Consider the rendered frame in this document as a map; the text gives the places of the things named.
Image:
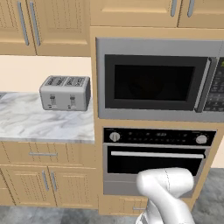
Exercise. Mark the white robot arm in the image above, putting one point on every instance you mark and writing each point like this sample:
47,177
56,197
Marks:
166,189

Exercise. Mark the black microwave door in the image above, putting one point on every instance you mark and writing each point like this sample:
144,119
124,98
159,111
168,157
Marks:
154,82

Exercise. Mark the silver microwave oven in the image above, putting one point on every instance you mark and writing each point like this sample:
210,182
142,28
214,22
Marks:
160,79

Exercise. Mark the black oven door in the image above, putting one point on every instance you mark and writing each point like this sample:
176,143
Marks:
145,163

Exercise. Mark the beige base cupboard door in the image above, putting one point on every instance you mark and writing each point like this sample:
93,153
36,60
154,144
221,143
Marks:
5,192
74,188
27,186

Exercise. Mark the silver oven knob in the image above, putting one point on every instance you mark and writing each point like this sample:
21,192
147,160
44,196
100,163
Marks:
114,136
201,139

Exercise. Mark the silver four-slot toaster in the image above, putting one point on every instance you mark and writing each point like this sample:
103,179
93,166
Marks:
65,93

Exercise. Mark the black and silver oven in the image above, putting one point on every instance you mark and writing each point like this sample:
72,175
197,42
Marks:
157,157

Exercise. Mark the beige drawer front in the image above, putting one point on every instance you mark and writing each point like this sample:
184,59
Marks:
46,154
125,205

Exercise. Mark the beige wall cupboard door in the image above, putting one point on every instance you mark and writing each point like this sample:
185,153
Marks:
204,13
61,26
11,26
134,11

